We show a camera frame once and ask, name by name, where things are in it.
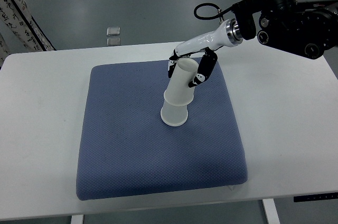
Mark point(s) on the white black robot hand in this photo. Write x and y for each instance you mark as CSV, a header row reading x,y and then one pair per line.
x,y
227,34

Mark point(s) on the white paper cup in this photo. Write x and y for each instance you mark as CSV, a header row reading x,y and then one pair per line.
x,y
178,92
174,115

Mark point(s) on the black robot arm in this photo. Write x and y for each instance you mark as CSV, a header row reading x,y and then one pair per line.
x,y
303,29

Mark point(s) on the white paper cup on cushion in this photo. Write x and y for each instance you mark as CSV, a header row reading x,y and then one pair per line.
x,y
174,115

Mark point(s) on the upper metal floor plate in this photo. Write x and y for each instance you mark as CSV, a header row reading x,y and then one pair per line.
x,y
113,31

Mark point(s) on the metal floor plate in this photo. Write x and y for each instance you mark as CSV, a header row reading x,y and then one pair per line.
x,y
113,41
113,31

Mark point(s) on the lower metal floor plate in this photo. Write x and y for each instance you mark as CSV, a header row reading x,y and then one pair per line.
x,y
113,41

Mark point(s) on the blue square cushion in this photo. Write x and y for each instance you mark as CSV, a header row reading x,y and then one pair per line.
x,y
127,150

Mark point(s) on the white table leg right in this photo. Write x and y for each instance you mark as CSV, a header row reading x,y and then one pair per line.
x,y
270,211

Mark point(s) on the white table leg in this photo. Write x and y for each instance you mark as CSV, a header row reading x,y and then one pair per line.
x,y
270,211
77,219

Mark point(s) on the person in patterned white trousers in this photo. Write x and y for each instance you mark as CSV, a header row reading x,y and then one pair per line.
x,y
18,18

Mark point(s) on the white table leg left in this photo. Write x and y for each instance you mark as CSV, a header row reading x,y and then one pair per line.
x,y
77,219

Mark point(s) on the black table control panel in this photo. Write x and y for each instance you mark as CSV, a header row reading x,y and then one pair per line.
x,y
316,197

